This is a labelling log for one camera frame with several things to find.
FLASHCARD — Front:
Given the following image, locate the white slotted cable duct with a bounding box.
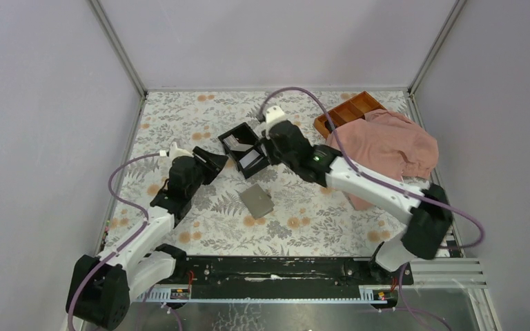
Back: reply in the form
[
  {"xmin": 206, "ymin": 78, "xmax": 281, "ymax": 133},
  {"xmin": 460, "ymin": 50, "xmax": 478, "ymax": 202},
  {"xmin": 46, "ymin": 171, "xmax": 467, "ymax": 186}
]
[{"xmin": 135, "ymin": 285, "xmax": 398, "ymax": 308}]

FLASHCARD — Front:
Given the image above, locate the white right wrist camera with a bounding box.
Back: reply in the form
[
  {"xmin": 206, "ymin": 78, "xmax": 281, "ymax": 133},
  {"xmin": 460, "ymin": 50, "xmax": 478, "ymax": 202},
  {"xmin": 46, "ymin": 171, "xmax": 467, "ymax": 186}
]
[{"xmin": 257, "ymin": 106, "xmax": 287, "ymax": 127}]

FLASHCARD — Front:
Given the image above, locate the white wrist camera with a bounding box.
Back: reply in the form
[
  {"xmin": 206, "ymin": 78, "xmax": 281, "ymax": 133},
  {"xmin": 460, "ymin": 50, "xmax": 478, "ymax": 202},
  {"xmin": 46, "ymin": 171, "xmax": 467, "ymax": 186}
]
[
  {"xmin": 257, "ymin": 106, "xmax": 287, "ymax": 127},
  {"xmin": 159, "ymin": 141, "xmax": 194, "ymax": 161}
]

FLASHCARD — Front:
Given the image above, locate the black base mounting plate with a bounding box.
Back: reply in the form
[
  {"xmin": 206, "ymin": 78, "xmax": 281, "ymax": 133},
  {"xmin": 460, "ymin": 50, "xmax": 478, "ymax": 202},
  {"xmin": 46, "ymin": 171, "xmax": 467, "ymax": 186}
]
[{"xmin": 160, "ymin": 255, "xmax": 414, "ymax": 295}]

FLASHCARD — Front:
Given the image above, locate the floral table mat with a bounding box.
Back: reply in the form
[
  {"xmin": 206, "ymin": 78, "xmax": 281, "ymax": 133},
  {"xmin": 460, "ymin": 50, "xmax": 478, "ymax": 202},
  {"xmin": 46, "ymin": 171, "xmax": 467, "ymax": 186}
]
[{"xmin": 104, "ymin": 91, "xmax": 429, "ymax": 257}]

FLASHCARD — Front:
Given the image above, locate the black card holder box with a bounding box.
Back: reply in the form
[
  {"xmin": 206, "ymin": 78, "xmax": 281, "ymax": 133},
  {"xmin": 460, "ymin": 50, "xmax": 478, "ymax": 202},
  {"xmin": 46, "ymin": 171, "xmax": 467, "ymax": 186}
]
[{"xmin": 218, "ymin": 122, "xmax": 269, "ymax": 179}]

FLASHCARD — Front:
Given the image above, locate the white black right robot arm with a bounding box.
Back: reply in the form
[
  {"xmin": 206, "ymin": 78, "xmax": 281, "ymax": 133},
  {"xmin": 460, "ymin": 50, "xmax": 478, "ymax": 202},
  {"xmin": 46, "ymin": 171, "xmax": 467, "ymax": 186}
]
[{"xmin": 262, "ymin": 120, "xmax": 452, "ymax": 284}]

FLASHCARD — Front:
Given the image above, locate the pink cloth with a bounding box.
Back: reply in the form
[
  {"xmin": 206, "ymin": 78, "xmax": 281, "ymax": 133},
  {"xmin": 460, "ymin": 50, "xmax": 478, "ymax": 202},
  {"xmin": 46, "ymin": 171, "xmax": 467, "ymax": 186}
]
[{"xmin": 326, "ymin": 109, "xmax": 440, "ymax": 211}]

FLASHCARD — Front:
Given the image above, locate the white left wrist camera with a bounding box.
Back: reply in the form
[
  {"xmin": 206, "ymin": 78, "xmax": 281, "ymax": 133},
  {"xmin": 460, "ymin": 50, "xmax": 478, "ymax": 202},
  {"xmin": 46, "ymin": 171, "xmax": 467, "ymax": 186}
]
[{"xmin": 159, "ymin": 141, "xmax": 194, "ymax": 161}]

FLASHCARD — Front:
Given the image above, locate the grey card stack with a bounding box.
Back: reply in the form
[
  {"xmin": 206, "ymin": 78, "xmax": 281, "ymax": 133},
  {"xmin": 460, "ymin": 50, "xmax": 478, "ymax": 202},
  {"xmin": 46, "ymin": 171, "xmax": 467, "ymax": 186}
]
[{"xmin": 239, "ymin": 184, "xmax": 275, "ymax": 219}]

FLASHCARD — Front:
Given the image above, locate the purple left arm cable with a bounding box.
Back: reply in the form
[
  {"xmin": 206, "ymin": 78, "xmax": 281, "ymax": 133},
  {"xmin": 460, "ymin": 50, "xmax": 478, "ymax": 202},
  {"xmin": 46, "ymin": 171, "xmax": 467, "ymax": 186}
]
[{"xmin": 66, "ymin": 152, "xmax": 170, "ymax": 331}]

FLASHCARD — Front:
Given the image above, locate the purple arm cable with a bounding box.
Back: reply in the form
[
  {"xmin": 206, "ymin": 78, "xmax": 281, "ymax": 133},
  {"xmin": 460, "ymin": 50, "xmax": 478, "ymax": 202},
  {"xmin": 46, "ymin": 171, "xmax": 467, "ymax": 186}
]
[
  {"xmin": 66, "ymin": 152, "xmax": 170, "ymax": 331},
  {"xmin": 256, "ymin": 88, "xmax": 487, "ymax": 331}
]

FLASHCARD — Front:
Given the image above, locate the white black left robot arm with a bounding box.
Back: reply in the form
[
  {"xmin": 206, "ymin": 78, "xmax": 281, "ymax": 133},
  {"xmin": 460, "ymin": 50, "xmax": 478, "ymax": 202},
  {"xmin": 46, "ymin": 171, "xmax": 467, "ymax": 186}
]
[{"xmin": 66, "ymin": 143, "xmax": 228, "ymax": 330}]

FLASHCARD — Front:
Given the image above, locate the stack of cards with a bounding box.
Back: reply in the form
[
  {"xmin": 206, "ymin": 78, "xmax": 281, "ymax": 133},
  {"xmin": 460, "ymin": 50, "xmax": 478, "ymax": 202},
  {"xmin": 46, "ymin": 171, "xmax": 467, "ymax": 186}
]
[{"xmin": 224, "ymin": 135, "xmax": 262, "ymax": 169}]

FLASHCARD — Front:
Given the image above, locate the orange compartment tray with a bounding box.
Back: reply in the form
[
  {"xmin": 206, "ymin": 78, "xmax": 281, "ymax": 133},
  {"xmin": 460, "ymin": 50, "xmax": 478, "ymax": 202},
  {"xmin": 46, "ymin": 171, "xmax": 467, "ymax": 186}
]
[{"xmin": 313, "ymin": 92, "xmax": 384, "ymax": 139}]

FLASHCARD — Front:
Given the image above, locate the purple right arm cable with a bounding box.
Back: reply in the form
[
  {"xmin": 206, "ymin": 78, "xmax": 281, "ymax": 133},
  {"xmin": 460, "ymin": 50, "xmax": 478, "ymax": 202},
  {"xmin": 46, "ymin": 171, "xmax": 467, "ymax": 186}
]
[{"xmin": 256, "ymin": 88, "xmax": 487, "ymax": 331}]

